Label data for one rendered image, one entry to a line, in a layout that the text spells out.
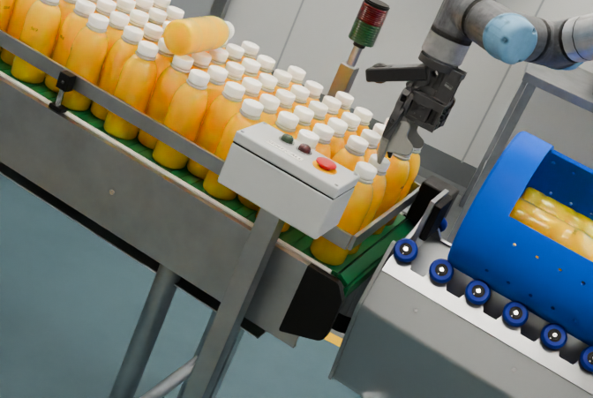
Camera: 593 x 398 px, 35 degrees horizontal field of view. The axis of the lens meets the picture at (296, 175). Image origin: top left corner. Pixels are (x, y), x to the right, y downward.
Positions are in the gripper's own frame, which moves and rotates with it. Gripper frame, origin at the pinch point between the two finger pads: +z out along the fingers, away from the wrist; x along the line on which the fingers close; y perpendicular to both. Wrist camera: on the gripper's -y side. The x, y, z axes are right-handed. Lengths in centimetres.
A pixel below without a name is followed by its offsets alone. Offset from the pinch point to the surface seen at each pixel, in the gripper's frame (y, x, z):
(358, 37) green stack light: -26, 42, -7
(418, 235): 11.9, 4.4, 12.5
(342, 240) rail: 2.6, -11.4, 14.1
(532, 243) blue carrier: 31.0, -4.8, -0.3
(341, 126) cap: -10.8, 5.6, 1.3
